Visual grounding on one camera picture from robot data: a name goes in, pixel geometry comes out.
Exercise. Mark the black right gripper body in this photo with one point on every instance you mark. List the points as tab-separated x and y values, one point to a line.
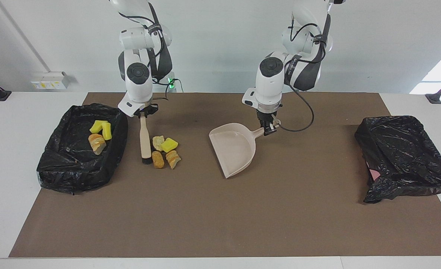
145	111

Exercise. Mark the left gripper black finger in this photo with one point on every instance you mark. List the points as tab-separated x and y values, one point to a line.
269	130

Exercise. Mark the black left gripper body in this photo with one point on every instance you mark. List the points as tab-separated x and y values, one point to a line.
267	116

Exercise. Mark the pale bread piece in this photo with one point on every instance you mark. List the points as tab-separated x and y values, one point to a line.
157	143

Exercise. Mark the beige plastic dustpan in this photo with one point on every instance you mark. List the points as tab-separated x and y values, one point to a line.
233	149

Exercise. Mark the yellow sponge block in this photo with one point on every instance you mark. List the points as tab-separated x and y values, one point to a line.
169	145

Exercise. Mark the yellow sponge with green back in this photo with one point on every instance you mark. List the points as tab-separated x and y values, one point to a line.
107	131

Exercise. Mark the brown bun piece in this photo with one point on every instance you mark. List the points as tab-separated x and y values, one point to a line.
158	160

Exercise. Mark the notched yellow sponge piece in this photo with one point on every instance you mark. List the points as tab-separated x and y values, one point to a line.
96	126

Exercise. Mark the striped orange bread piece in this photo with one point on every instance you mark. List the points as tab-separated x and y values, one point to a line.
97	144
173	160

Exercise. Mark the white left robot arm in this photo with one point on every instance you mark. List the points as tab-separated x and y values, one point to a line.
269	86

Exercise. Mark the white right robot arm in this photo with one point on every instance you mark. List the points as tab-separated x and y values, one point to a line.
138	86

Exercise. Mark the right black trash bag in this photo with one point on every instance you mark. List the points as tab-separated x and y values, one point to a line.
67	164

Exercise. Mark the black trash bag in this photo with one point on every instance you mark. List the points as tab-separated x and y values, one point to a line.
67	164
403	157

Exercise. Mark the left black trash bag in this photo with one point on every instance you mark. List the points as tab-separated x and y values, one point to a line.
403	157

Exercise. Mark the brown table mat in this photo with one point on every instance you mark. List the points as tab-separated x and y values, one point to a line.
220	224

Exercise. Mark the white wall power strip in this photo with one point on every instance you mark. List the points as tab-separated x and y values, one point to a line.
50	80

